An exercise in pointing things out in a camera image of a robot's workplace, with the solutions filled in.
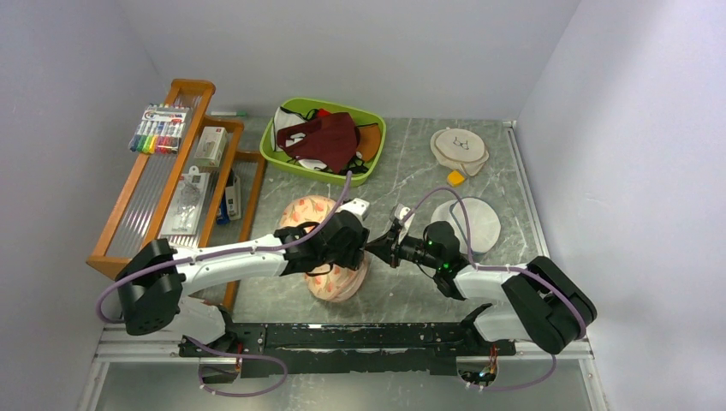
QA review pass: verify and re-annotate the white pipe along wall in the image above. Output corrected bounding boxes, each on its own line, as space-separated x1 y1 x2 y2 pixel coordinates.
502 120 550 257

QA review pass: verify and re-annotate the blue white item on rack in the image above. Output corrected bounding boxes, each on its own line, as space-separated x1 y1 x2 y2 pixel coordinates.
216 170 242 225

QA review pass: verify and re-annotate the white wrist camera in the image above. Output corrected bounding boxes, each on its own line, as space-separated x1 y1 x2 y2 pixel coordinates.
392 204 411 221
337 198 370 223

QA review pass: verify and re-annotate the beige round laundry bag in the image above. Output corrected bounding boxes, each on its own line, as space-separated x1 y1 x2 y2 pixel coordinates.
430 128 490 177

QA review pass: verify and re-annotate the clear packet on rack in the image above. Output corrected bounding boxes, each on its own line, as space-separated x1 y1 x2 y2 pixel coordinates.
159 165 210 235

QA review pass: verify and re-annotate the maroon cloth garment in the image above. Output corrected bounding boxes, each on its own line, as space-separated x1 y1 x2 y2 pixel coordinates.
276 112 359 174

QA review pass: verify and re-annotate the green capped marker pen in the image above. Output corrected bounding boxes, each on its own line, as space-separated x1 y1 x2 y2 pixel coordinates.
209 110 247 118

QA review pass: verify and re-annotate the yellow small block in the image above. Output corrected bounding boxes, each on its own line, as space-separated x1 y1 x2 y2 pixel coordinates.
446 170 467 188

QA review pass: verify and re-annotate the green plastic basin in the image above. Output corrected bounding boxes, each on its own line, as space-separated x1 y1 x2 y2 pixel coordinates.
259 97 387 187

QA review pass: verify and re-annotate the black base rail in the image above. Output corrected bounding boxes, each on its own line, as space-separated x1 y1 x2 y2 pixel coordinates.
209 322 515 376

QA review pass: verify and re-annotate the wooden tiered rack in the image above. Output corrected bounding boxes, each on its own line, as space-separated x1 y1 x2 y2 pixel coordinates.
86 79 267 279

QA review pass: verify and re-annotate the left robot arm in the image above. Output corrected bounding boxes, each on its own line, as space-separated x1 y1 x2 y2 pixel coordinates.
115 209 369 356

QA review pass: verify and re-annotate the white small carton box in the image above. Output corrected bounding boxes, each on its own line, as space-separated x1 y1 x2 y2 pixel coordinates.
193 126 228 168

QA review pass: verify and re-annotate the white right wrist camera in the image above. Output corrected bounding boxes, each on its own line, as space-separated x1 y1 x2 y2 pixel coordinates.
392 204 411 221

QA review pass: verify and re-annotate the pink floral laundry bag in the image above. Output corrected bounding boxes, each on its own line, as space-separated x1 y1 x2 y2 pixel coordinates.
277 195 372 303

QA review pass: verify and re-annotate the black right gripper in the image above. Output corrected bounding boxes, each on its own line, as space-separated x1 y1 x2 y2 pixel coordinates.
366 224 442 270

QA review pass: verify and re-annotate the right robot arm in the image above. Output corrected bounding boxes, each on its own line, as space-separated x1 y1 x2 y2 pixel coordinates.
366 221 598 354

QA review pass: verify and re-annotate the colour marker pen pack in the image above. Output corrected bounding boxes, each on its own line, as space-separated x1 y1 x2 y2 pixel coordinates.
128 104 191 155

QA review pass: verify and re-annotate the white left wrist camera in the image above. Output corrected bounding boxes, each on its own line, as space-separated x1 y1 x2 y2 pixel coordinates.
337 198 370 223

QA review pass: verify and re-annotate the white mesh round laundry bag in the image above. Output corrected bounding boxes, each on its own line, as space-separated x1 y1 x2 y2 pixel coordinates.
430 197 502 257

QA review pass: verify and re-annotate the orange cloth in basin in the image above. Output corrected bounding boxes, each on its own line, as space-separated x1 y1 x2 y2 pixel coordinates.
356 123 382 162

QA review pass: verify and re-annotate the white black-trimmed garment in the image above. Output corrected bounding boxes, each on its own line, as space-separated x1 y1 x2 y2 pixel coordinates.
271 106 307 152

